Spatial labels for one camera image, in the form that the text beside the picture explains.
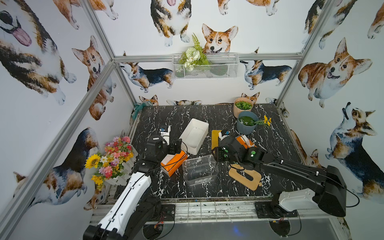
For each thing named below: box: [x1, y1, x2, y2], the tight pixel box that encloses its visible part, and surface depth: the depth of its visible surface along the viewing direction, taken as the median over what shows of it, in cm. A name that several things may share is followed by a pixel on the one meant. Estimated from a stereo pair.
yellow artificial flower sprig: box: [254, 115, 272, 127], surface depth 94 cm
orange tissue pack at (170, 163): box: [160, 150, 189, 177], surface depth 84 cm
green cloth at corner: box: [131, 101, 153, 121], surface depth 123 cm
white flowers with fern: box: [178, 32, 210, 72], surface depth 82 cm
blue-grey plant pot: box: [236, 111, 259, 135], surface depth 105 cm
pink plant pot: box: [233, 97, 254, 119], surface depth 107 cm
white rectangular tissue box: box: [179, 118, 209, 155], surface depth 103 cm
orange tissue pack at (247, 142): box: [235, 134, 257, 149], surface depth 94 cm
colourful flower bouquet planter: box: [84, 136, 138, 192], surface depth 76 cm
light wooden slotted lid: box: [228, 163, 262, 191], surface depth 85 cm
